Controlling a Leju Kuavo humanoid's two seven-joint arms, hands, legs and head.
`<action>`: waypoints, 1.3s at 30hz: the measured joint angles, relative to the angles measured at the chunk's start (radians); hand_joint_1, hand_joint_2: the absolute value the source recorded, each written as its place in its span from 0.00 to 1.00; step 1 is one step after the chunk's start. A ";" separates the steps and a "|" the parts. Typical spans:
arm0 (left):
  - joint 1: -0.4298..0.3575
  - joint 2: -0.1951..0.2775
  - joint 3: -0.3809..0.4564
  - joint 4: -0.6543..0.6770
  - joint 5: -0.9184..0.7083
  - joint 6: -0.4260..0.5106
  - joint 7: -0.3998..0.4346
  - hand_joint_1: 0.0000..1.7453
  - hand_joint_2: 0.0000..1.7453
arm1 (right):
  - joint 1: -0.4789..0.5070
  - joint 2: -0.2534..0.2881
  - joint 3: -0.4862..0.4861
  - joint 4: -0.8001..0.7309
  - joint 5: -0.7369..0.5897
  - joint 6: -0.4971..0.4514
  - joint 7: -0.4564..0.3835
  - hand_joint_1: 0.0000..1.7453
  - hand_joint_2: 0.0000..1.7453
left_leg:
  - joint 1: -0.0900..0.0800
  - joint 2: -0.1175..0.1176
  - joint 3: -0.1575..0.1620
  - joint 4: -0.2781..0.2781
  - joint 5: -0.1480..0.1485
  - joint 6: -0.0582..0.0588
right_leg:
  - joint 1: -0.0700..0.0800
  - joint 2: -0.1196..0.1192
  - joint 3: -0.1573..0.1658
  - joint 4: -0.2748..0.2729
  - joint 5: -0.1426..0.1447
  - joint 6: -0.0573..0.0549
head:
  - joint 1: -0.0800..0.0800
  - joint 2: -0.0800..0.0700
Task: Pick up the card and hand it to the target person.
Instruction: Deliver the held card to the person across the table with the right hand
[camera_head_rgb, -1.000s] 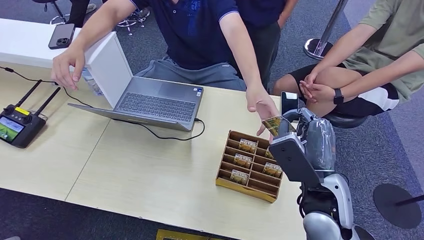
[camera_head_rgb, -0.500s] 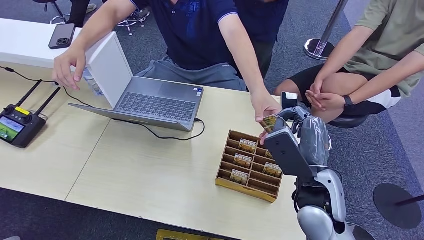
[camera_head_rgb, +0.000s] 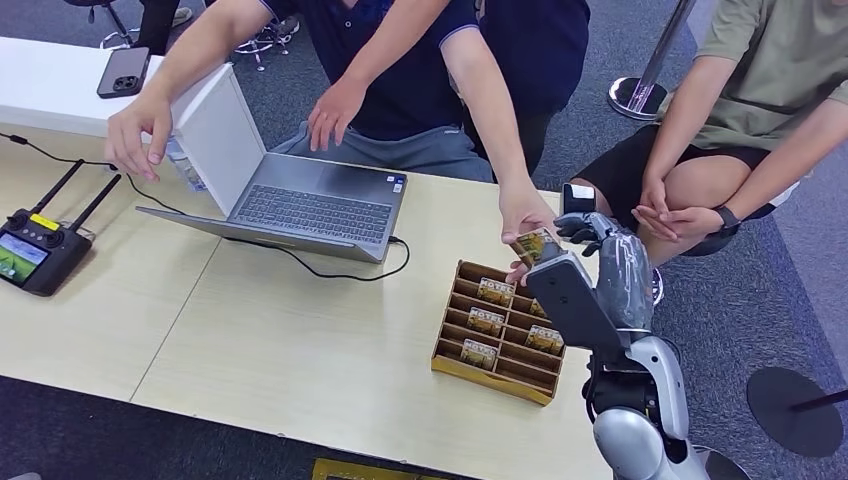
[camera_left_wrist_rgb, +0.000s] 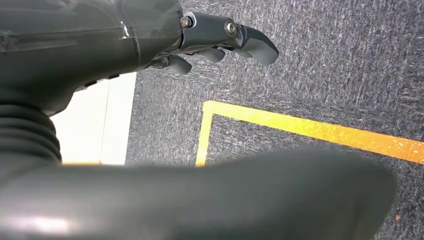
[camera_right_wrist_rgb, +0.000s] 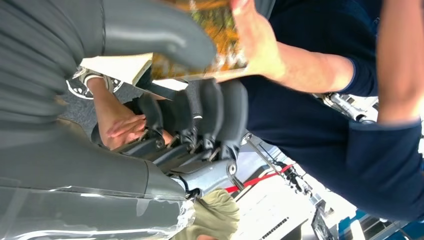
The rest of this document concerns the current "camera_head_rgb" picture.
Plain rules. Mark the black wristwatch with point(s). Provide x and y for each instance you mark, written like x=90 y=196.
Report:
x=727 y=222

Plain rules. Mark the small white black device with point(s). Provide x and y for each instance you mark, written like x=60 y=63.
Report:
x=578 y=197

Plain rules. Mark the white raised counter box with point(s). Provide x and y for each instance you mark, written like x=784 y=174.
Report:
x=218 y=139

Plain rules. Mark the person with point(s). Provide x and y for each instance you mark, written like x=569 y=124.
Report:
x=158 y=23
x=536 y=60
x=404 y=86
x=768 y=73

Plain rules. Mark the person's right forearm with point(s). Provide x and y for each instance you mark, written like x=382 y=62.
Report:
x=199 y=56
x=686 y=119
x=394 y=46

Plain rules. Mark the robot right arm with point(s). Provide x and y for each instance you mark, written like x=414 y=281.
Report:
x=646 y=397

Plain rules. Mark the clear plastic bottle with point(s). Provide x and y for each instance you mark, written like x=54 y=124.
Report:
x=185 y=166

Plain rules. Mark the dark smartphone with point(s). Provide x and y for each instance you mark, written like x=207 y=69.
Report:
x=124 y=71

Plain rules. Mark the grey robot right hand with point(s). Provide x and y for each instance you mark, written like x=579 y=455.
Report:
x=626 y=278

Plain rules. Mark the office chair with chrome base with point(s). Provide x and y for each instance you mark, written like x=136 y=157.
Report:
x=258 y=46
x=118 y=30

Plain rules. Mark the black remote controller with screen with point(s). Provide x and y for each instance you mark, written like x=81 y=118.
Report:
x=40 y=255

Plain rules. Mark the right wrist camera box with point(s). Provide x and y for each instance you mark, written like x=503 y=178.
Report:
x=573 y=305

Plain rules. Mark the black stanchion post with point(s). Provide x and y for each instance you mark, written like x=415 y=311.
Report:
x=792 y=414

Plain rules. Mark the chrome stanchion post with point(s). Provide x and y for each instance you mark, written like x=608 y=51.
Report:
x=656 y=60

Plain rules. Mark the person's right hand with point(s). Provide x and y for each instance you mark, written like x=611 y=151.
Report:
x=338 y=112
x=139 y=136
x=654 y=195

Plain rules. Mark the grey laptop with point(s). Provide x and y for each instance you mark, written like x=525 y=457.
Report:
x=311 y=212

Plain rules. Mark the wooden card holder rack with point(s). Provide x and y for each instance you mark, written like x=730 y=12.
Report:
x=487 y=384

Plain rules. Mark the person's left hand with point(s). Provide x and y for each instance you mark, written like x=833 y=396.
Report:
x=682 y=224
x=523 y=208

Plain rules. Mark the black stool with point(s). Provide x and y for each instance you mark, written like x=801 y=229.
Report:
x=705 y=247

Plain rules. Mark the person's left forearm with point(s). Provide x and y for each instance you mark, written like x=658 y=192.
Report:
x=788 y=162
x=497 y=132

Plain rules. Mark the hotel key card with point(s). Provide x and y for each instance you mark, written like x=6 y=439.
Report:
x=485 y=322
x=478 y=354
x=495 y=291
x=536 y=309
x=533 y=246
x=545 y=339

